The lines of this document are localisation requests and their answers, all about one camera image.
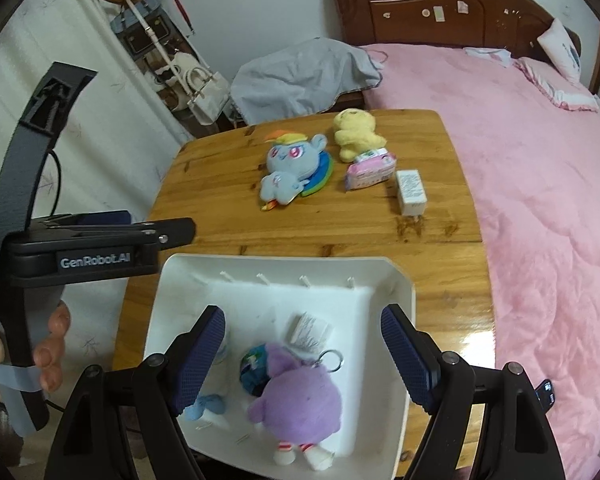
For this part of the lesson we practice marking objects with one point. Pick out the white pink pillow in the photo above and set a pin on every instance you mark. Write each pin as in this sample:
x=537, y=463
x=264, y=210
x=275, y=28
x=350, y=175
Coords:
x=560, y=49

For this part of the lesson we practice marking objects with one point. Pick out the pink bed quilt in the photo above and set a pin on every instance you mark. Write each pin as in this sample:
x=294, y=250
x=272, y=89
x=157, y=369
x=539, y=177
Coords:
x=533, y=170

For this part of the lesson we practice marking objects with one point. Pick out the white paper tag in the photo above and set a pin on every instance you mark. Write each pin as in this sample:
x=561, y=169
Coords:
x=310, y=334

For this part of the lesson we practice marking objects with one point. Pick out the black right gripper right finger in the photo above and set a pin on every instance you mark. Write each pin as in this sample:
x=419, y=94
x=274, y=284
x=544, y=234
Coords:
x=442, y=383

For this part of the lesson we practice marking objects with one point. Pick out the pink tissue pack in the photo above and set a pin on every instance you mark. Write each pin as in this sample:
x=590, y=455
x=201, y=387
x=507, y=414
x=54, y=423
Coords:
x=370, y=168

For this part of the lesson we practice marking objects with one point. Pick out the small white printed box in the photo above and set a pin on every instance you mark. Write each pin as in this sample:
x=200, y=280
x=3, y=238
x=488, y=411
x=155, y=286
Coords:
x=411, y=193

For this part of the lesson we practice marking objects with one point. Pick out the blue drawstring pouch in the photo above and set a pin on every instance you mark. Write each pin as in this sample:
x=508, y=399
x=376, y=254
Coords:
x=253, y=370

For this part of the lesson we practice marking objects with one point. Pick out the brown wooden headboard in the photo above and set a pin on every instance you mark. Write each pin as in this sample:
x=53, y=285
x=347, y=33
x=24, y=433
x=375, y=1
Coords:
x=514, y=25

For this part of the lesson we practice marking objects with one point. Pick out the grey cloth on nightstand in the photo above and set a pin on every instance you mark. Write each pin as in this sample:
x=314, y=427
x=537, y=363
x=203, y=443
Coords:
x=301, y=80

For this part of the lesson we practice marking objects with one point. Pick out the white plastic tray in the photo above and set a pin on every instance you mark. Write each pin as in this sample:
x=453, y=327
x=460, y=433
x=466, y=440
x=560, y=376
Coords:
x=261, y=299

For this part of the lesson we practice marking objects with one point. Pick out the white curtain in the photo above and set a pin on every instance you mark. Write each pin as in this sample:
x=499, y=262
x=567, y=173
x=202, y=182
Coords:
x=119, y=141

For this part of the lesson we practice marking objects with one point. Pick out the black smartphone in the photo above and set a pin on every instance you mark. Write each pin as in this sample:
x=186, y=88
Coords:
x=546, y=394

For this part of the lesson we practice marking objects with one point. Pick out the purple doll plush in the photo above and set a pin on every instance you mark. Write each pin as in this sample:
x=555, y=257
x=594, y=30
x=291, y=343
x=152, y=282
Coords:
x=300, y=407

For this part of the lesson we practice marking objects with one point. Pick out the yellow chick plush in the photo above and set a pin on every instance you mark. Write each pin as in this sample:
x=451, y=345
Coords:
x=355, y=133

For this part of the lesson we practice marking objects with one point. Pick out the white handbag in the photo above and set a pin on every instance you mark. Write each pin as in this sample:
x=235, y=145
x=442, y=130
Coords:
x=207, y=93

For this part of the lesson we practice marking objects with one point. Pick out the blue pony plush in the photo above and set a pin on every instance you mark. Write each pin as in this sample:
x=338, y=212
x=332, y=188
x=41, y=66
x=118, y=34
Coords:
x=298, y=166

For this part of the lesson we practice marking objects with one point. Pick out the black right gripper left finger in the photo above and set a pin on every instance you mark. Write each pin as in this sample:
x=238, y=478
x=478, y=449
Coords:
x=172, y=381

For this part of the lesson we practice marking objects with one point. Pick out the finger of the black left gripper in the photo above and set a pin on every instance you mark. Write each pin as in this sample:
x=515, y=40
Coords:
x=170, y=233
x=101, y=218

